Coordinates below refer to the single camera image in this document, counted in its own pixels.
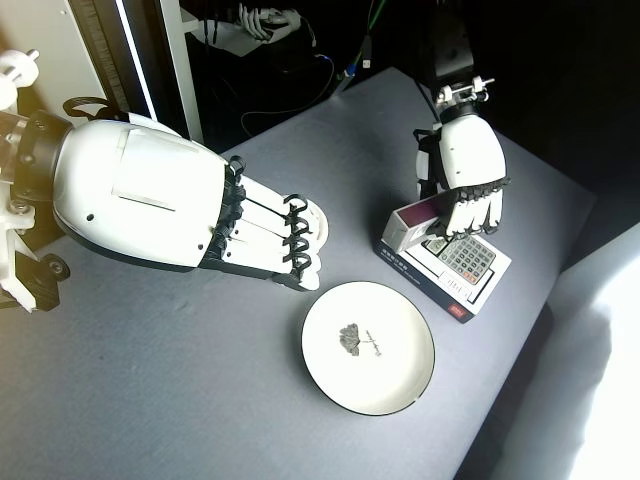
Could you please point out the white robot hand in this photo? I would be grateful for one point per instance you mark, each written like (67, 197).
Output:
(140, 190)
(470, 155)

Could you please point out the small maroon-topped box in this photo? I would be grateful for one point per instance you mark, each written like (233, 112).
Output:
(415, 220)

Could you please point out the white calculator box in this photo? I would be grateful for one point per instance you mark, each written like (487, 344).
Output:
(475, 282)

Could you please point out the spare white robot hand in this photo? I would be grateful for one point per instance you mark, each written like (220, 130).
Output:
(265, 20)

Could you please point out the white plate with dark rim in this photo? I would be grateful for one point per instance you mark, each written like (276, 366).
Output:
(370, 380)

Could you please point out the white cabinet panel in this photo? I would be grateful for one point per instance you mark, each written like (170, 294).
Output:
(55, 50)

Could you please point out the grey table cloth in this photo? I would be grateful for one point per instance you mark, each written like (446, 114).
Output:
(200, 390)

